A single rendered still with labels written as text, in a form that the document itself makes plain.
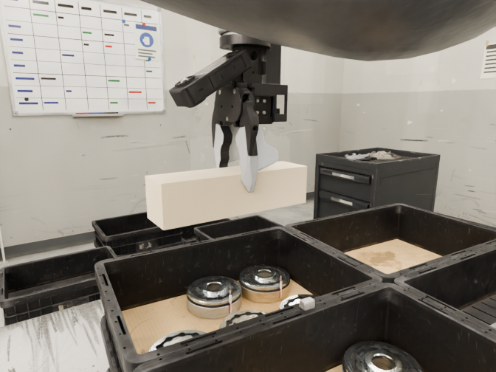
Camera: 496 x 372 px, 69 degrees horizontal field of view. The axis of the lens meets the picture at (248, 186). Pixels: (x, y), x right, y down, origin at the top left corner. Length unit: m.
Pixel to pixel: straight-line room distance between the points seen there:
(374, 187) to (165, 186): 1.63
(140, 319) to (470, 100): 3.67
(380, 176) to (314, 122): 2.64
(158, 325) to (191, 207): 0.27
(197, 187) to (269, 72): 0.19
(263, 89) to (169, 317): 0.43
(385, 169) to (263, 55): 1.56
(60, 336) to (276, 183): 0.62
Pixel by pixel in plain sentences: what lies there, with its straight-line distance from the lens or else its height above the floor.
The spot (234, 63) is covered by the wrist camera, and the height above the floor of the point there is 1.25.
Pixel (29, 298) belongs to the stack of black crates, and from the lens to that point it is 1.42.
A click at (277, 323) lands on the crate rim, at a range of 0.49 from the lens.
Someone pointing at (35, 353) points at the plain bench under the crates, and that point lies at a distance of 0.93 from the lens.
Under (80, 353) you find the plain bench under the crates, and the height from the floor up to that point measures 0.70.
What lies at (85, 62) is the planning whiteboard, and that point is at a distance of 3.34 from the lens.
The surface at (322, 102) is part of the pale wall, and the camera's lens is 4.64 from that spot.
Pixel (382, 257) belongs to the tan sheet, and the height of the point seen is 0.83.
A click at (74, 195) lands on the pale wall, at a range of 3.39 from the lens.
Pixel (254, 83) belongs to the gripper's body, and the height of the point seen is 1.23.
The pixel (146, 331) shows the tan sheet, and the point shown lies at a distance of 0.67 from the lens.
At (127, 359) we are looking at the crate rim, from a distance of 0.46.
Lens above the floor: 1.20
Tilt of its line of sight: 13 degrees down
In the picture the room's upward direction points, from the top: straight up
